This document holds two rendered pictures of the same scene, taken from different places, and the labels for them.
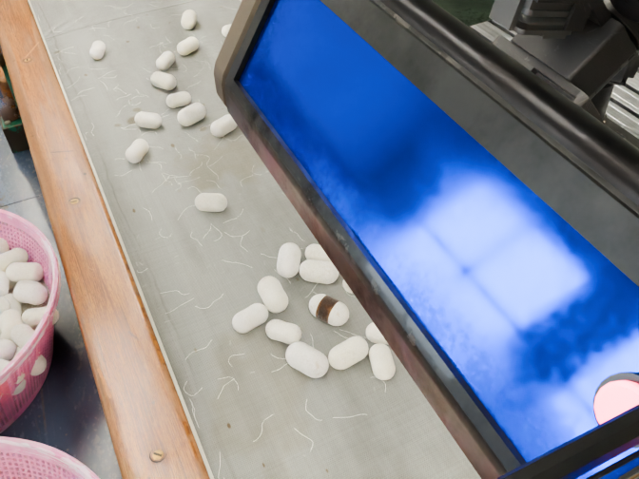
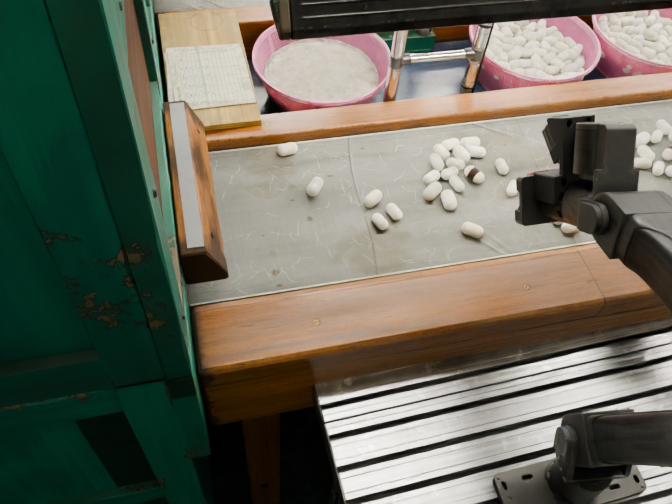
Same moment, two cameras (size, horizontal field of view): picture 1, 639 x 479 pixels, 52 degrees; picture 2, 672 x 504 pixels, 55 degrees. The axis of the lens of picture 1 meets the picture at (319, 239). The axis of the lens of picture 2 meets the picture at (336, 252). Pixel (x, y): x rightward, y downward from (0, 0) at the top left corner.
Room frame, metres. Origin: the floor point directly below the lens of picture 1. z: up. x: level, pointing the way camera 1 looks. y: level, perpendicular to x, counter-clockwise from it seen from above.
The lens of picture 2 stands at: (-0.12, -0.95, 1.54)
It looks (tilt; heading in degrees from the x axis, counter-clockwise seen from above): 53 degrees down; 96
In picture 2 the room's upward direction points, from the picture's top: 7 degrees clockwise
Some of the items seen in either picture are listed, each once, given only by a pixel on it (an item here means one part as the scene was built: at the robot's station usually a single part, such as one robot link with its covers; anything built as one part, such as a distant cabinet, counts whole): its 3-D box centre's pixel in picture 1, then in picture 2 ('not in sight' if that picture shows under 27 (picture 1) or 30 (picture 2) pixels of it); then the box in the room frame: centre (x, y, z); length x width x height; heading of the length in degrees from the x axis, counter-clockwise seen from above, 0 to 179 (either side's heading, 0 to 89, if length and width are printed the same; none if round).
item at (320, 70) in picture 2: not in sight; (321, 81); (-0.29, 0.06, 0.71); 0.22 x 0.22 x 0.06
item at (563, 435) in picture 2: not in sight; (593, 450); (0.19, -0.61, 0.77); 0.09 x 0.06 x 0.06; 17
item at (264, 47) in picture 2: not in sight; (321, 76); (-0.29, 0.06, 0.72); 0.27 x 0.27 x 0.10
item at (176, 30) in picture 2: not in sight; (206, 65); (-0.49, -0.03, 0.77); 0.33 x 0.15 x 0.01; 114
